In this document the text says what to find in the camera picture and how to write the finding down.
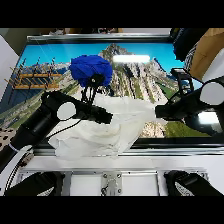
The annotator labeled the cardboard box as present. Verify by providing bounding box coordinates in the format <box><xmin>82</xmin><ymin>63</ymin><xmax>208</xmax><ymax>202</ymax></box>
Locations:
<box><xmin>189</xmin><ymin>27</ymin><xmax>224</xmax><ymax>82</ymax></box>

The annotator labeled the heap of clothes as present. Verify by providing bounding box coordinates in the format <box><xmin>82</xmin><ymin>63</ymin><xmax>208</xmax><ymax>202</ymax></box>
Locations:
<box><xmin>170</xmin><ymin>27</ymin><xmax>209</xmax><ymax>72</ymax></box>

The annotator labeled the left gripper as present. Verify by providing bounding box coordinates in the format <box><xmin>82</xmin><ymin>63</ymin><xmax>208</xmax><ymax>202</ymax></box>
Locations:
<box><xmin>86</xmin><ymin>104</ymin><xmax>115</xmax><ymax>126</ymax></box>

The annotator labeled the black cable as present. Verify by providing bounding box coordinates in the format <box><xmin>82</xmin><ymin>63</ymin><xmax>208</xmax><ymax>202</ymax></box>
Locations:
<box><xmin>49</xmin><ymin>119</ymin><xmax>84</xmax><ymax>140</ymax></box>

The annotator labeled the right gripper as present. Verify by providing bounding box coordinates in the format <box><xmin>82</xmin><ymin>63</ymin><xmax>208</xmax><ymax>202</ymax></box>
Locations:
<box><xmin>154</xmin><ymin>101</ymin><xmax>183</xmax><ymax>121</ymax></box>

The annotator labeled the white garment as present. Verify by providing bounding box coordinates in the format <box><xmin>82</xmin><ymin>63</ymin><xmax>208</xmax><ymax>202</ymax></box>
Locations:
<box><xmin>47</xmin><ymin>94</ymin><xmax>168</xmax><ymax>160</ymax></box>

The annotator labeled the spotted garment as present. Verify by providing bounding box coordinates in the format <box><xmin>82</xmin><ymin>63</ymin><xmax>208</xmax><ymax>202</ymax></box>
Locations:
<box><xmin>0</xmin><ymin>127</ymin><xmax>17</xmax><ymax>152</ymax></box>

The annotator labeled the brown clothes hanger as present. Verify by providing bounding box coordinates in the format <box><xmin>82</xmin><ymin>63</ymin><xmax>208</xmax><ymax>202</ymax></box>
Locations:
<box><xmin>5</xmin><ymin>68</ymin><xmax>58</xmax><ymax>91</ymax></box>
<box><xmin>18</xmin><ymin>57</ymin><xmax>64</xmax><ymax>80</ymax></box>

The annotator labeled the blue garment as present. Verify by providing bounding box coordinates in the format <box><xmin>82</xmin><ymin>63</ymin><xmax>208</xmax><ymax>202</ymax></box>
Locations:
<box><xmin>68</xmin><ymin>54</ymin><xmax>114</xmax><ymax>89</ymax></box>

